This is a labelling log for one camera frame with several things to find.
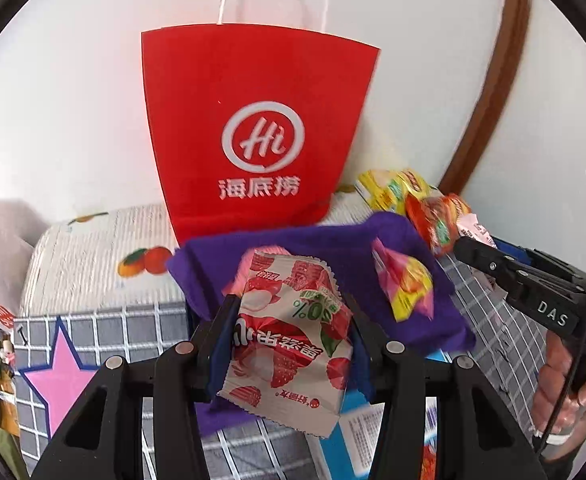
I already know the blue cardboard box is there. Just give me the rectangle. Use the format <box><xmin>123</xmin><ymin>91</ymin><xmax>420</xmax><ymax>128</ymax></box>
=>
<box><xmin>318</xmin><ymin>350</ymin><xmax>454</xmax><ymax>480</ymax></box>

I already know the strawberry print snack packet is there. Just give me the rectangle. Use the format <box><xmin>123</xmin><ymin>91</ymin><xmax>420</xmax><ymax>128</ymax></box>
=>
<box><xmin>216</xmin><ymin>249</ymin><xmax>354</xmax><ymax>441</ymax></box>

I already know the red paper bag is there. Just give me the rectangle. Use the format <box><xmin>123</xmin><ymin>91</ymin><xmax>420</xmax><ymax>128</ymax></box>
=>
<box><xmin>140</xmin><ymin>0</ymin><xmax>381</xmax><ymax>248</ymax></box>

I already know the yellow chips bag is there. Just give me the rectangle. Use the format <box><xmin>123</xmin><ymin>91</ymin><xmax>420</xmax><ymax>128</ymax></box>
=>
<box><xmin>355</xmin><ymin>168</ymin><xmax>431</xmax><ymax>216</ymax></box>

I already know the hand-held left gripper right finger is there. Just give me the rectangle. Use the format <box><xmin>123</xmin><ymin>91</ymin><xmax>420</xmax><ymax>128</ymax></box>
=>
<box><xmin>345</xmin><ymin>294</ymin><xmax>549</xmax><ymax>480</ymax></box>

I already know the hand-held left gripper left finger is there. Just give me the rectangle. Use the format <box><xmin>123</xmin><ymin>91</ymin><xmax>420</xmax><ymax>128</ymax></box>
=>
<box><xmin>30</xmin><ymin>294</ymin><xmax>244</xmax><ymax>480</ymax></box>

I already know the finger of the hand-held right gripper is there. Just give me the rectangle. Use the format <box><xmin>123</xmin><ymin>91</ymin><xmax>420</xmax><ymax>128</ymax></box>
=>
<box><xmin>452</xmin><ymin>236</ymin><xmax>582</xmax><ymax>337</ymax></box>
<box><xmin>493</xmin><ymin>240</ymin><xmax>586</xmax><ymax>302</ymax></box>

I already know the orange chips bag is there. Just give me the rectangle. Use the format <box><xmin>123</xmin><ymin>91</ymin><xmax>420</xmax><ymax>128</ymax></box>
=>
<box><xmin>404</xmin><ymin>193</ymin><xmax>474</xmax><ymax>258</ymax></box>

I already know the fruit print tissue pack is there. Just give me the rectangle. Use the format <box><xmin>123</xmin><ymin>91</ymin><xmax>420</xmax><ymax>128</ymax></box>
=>
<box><xmin>19</xmin><ymin>195</ymin><xmax>374</xmax><ymax>318</ymax></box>

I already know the pale pink snack packet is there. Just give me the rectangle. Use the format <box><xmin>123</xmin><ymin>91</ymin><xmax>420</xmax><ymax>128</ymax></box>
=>
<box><xmin>460</xmin><ymin>212</ymin><xmax>497</xmax><ymax>250</ymax></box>

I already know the pink star sticker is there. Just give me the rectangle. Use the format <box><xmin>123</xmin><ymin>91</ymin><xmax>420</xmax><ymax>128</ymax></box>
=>
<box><xmin>19</xmin><ymin>317</ymin><xmax>101</xmax><ymax>441</ymax></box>

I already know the pink triangular snack packet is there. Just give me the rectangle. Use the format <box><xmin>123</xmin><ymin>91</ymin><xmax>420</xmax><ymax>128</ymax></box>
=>
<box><xmin>371</xmin><ymin>237</ymin><xmax>435</xmax><ymax>323</ymax></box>

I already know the wooden door frame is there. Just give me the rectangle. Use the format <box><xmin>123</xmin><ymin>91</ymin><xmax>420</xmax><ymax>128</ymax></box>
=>
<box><xmin>438</xmin><ymin>0</ymin><xmax>531</xmax><ymax>196</ymax></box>

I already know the person's right hand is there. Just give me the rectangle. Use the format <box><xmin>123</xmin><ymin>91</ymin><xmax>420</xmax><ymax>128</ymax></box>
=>
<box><xmin>530</xmin><ymin>332</ymin><xmax>586</xmax><ymax>461</ymax></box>

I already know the grey checkered tablecloth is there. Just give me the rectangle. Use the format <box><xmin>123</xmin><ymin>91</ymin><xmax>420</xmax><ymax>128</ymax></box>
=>
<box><xmin>13</xmin><ymin>250</ymin><xmax>574</xmax><ymax>480</ymax></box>

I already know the purple cloth bag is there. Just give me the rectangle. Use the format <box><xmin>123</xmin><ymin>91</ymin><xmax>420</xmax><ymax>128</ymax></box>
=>
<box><xmin>165</xmin><ymin>211</ymin><xmax>476</xmax><ymax>436</ymax></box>

